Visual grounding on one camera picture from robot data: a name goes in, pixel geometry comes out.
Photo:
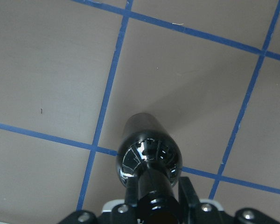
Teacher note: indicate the dark wine bottle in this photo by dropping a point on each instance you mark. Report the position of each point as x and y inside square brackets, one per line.
[148, 153]

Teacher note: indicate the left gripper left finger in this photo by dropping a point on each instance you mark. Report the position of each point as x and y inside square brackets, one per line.
[131, 196]

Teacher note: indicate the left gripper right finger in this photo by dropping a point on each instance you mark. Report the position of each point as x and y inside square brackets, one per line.
[186, 193]

